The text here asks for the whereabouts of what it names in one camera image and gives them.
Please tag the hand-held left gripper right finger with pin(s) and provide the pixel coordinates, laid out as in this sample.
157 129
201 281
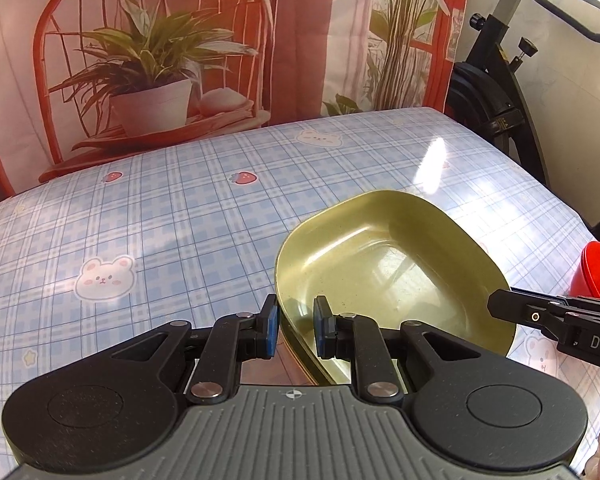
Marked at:
324 327

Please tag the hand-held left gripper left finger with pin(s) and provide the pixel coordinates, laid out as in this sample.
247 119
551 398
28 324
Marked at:
270 327

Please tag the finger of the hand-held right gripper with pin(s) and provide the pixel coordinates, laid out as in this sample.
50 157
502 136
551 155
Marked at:
517 307

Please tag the green square plate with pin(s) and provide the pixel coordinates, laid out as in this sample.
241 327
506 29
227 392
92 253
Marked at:
395 270

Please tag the blue checked tablecloth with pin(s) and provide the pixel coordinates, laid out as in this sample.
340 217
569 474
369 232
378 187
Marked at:
180 220

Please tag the black exercise bike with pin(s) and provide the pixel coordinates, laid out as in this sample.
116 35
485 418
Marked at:
490 105

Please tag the printed backdrop cloth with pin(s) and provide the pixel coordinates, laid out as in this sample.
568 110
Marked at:
205 35

